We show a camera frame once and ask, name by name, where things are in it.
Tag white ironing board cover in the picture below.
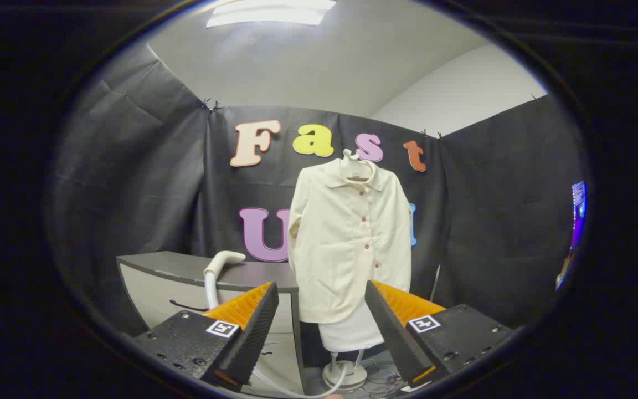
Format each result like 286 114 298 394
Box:
318 299 386 352

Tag lit display screen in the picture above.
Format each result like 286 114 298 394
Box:
556 180 588 291

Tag cream button shirt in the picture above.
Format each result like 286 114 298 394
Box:
287 158 413 325

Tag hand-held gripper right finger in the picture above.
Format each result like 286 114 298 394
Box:
364 280 513 388

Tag white garment steamer head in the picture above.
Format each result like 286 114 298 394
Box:
204 250 246 276

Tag white steamer base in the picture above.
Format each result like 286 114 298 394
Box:
322 349 368 394

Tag tangle of floor cables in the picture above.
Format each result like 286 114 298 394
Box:
363 359 409 397

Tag ceiling light panel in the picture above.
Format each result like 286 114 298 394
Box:
206 0 336 28

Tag grey cabinet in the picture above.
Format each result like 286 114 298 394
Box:
116 251 308 395

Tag white clothes hanger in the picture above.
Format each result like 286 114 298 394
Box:
341 149 373 181

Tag black backdrop cloth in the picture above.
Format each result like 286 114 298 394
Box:
48 42 588 339

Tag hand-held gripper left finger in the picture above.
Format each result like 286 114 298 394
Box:
132 281 280 393

